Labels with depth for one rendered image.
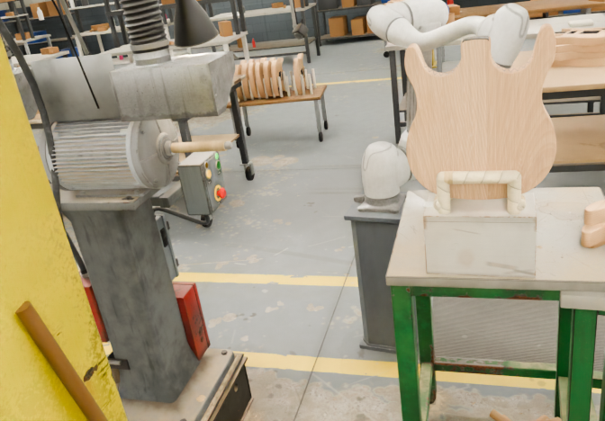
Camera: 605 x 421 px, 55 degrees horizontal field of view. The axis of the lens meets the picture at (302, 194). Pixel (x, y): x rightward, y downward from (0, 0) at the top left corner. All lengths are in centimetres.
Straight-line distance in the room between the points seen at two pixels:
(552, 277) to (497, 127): 41
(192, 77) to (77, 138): 50
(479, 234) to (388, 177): 97
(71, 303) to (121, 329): 124
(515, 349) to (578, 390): 105
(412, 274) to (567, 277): 38
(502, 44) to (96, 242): 142
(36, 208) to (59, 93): 104
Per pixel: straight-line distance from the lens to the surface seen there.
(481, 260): 155
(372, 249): 253
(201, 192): 212
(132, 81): 167
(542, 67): 142
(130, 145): 179
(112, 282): 211
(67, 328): 99
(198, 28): 177
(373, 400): 259
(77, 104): 190
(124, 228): 197
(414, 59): 142
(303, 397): 264
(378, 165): 241
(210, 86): 157
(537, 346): 287
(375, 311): 271
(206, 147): 179
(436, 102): 144
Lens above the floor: 176
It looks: 23 degrees down
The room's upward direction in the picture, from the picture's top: 8 degrees counter-clockwise
